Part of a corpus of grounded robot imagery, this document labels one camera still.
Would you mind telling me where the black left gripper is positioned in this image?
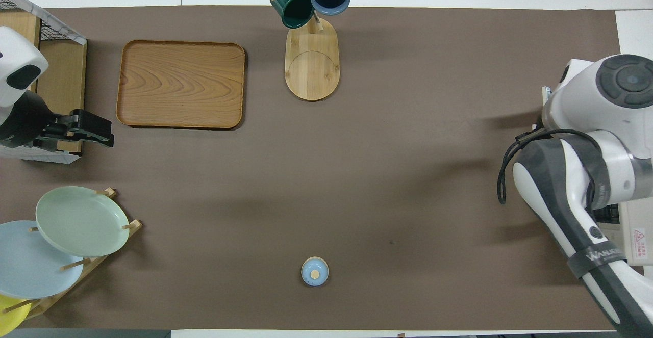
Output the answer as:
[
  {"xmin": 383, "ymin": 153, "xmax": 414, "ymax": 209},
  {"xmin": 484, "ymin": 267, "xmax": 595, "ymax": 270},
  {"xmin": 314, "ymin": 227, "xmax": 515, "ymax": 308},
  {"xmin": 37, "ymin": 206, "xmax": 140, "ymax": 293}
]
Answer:
[{"xmin": 51, "ymin": 109, "xmax": 114, "ymax": 148}]

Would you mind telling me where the cream toaster oven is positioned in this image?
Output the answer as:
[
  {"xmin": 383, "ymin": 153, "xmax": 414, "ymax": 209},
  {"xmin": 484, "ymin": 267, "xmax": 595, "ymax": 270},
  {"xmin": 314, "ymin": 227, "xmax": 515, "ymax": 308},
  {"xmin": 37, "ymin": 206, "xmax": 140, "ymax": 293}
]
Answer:
[{"xmin": 536, "ymin": 86, "xmax": 653, "ymax": 267}]

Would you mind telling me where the white marble-pattern liner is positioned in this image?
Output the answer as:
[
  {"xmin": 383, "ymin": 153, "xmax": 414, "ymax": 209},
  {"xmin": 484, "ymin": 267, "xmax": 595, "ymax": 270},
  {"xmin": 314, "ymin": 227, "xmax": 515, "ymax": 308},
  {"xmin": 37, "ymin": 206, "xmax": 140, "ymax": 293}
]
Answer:
[{"xmin": 0, "ymin": 0, "xmax": 87, "ymax": 164}]

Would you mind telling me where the light wooden box shelf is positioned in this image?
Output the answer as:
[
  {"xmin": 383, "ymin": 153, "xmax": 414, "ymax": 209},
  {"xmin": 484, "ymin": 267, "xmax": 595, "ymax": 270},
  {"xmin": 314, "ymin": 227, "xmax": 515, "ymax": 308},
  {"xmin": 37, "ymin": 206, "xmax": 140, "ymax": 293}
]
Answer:
[{"xmin": 0, "ymin": 11, "xmax": 87, "ymax": 154}]

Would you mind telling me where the pale green racked plate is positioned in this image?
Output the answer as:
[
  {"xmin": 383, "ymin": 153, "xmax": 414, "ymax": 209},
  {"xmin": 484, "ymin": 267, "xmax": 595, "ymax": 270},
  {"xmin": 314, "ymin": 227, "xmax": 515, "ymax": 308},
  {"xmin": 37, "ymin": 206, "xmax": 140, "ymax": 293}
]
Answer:
[{"xmin": 35, "ymin": 186, "xmax": 130, "ymax": 257}]

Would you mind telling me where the square wooden tray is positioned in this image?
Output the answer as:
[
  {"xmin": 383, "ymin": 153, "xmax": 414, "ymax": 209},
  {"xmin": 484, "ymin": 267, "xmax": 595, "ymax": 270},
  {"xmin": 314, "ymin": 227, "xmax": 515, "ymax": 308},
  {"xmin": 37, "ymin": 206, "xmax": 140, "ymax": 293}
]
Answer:
[{"xmin": 116, "ymin": 40, "xmax": 246, "ymax": 130}]

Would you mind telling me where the wooden plate rack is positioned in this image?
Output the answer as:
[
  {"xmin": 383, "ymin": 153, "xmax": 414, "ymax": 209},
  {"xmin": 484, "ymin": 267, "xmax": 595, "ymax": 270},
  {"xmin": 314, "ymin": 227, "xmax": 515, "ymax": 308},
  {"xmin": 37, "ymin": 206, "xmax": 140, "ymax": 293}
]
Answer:
[{"xmin": 10, "ymin": 188, "xmax": 143, "ymax": 321}]

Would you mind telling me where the light blue racked plate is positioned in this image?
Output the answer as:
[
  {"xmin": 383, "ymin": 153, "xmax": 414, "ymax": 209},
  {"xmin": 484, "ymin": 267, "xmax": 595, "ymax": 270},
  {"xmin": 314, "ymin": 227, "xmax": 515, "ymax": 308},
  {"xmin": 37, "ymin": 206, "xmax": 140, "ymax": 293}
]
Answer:
[{"xmin": 0, "ymin": 220, "xmax": 85, "ymax": 300}]

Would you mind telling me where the yellow racked plate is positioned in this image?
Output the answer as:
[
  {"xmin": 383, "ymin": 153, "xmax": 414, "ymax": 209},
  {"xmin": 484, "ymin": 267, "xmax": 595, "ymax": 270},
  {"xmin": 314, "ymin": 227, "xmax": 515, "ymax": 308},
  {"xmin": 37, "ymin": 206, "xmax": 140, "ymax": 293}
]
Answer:
[{"xmin": 0, "ymin": 295, "xmax": 31, "ymax": 331}]

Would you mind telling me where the wooden mug tree stand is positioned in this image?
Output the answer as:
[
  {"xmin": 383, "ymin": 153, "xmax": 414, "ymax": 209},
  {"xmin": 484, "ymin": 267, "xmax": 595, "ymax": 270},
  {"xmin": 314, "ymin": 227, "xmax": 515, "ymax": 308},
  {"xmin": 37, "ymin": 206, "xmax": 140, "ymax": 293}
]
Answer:
[{"xmin": 269, "ymin": 0, "xmax": 353, "ymax": 102}]

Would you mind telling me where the dark green mug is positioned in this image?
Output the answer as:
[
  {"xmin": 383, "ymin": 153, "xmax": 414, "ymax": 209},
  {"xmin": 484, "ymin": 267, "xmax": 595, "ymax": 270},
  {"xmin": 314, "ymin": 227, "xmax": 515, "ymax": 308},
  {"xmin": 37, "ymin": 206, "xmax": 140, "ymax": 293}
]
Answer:
[{"xmin": 269, "ymin": 0, "xmax": 315, "ymax": 29}]

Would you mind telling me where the small blue lid wooden knob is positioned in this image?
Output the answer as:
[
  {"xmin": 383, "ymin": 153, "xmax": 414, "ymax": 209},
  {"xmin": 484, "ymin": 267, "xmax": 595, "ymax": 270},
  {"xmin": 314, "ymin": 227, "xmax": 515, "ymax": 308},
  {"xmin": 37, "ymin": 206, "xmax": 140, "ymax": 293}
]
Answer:
[{"xmin": 301, "ymin": 256, "xmax": 329, "ymax": 287}]

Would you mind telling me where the brown table mat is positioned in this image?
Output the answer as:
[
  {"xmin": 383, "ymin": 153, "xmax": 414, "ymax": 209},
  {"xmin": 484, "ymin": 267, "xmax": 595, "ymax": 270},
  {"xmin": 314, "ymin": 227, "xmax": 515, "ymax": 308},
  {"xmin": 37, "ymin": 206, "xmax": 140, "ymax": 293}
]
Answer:
[{"xmin": 0, "ymin": 6, "xmax": 625, "ymax": 331}]

